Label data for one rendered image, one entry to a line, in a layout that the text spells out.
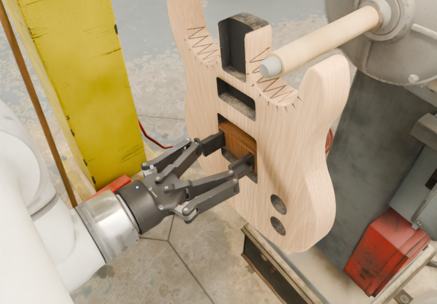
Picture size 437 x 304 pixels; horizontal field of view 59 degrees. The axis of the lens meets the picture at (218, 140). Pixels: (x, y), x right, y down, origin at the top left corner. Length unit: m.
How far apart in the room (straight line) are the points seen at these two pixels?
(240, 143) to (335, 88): 0.23
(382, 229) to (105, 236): 0.79
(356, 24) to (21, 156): 0.44
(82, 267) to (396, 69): 0.53
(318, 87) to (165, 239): 1.39
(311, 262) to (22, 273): 1.17
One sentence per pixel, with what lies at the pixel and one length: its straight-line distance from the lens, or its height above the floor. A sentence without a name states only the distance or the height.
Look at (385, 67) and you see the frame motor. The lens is 0.67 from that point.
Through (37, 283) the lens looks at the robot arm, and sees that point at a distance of 0.32.
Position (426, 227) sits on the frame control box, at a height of 0.94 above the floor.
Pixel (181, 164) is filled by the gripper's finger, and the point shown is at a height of 1.06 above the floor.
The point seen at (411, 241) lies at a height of 0.62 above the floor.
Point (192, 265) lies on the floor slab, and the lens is 1.68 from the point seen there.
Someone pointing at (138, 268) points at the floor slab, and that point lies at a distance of 1.71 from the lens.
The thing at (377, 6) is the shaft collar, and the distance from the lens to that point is 0.60.
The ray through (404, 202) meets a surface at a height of 0.72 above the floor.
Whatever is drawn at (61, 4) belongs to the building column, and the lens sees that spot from 1.31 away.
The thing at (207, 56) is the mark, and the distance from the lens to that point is 0.63.
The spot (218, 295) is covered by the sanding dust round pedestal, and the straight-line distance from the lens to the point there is 1.63.
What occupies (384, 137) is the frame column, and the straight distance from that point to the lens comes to 0.96.
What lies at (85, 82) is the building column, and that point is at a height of 0.65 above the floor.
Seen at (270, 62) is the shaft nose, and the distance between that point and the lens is 0.47.
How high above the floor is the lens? 1.54
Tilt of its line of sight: 49 degrees down
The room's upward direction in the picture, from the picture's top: straight up
